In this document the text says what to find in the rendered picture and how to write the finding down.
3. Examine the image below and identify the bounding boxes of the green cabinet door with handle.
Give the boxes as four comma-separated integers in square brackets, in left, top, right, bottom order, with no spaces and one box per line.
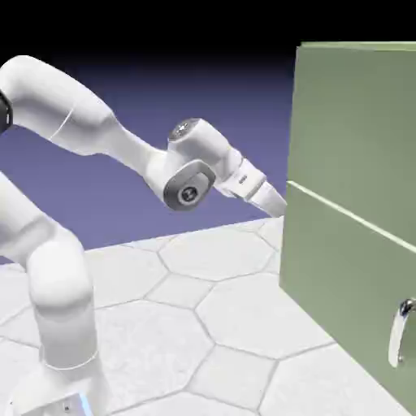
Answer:
[278,182,416,416]

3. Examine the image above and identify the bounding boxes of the curved silver handle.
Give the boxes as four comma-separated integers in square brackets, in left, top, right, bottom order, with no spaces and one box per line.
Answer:
[388,297,416,370]

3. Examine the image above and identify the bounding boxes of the green cabinet door without handle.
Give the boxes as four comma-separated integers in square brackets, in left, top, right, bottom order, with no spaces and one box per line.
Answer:
[286,45,416,247]

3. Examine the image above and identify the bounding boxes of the green painted cabinet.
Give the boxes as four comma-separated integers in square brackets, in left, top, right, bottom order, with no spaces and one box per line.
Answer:
[278,41,416,416]

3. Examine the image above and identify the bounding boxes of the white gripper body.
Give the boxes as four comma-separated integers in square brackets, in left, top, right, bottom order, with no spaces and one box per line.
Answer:
[249,180,288,218]

